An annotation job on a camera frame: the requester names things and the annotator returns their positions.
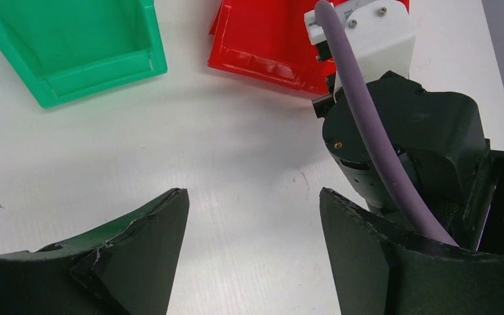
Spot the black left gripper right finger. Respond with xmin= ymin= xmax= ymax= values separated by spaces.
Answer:
xmin=320 ymin=188 xmax=504 ymax=314

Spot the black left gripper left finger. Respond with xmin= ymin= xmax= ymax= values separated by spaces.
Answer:
xmin=0 ymin=188 xmax=190 ymax=314

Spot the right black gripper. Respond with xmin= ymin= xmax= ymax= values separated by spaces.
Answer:
xmin=314 ymin=72 xmax=504 ymax=255

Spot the green plastic bin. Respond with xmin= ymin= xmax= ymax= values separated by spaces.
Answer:
xmin=0 ymin=1 xmax=167 ymax=108

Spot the red plastic double bin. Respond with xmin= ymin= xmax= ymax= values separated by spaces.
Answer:
xmin=207 ymin=0 xmax=410 ymax=96

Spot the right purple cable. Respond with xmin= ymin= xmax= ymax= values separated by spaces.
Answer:
xmin=314 ymin=0 xmax=459 ymax=247

